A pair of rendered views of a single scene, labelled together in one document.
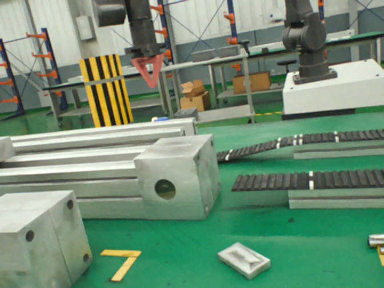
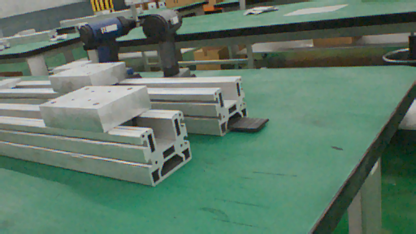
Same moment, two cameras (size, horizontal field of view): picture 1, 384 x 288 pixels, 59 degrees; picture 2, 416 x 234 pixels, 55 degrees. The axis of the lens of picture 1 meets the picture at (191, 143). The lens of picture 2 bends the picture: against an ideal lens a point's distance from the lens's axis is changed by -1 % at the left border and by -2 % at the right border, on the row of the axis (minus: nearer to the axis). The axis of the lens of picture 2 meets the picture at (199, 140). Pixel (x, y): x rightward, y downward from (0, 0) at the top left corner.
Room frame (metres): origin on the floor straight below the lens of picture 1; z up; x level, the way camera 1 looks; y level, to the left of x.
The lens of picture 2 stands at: (1.49, 0.99, 1.05)
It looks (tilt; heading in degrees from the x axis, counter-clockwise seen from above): 21 degrees down; 199
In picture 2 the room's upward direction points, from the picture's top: 12 degrees counter-clockwise
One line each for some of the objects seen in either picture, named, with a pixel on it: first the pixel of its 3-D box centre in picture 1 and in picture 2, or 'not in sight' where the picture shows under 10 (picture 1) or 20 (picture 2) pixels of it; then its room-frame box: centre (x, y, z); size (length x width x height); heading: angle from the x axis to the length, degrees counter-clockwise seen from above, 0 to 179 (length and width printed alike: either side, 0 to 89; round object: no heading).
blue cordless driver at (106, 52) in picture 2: not in sight; (120, 54); (0.39, 0.41, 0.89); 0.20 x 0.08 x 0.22; 147
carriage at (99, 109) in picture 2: not in sight; (96, 114); (0.91, 0.61, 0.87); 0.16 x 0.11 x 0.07; 69
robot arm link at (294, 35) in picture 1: (306, 40); not in sight; (1.01, -0.38, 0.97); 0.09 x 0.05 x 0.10; 111
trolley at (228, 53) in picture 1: (206, 94); not in sight; (3.79, -0.26, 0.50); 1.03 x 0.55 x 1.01; 80
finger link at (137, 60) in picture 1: (151, 67); not in sight; (0.85, 0.06, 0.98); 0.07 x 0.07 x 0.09; 69
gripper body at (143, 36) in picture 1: (143, 37); not in sight; (0.84, 0.07, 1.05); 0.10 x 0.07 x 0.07; 159
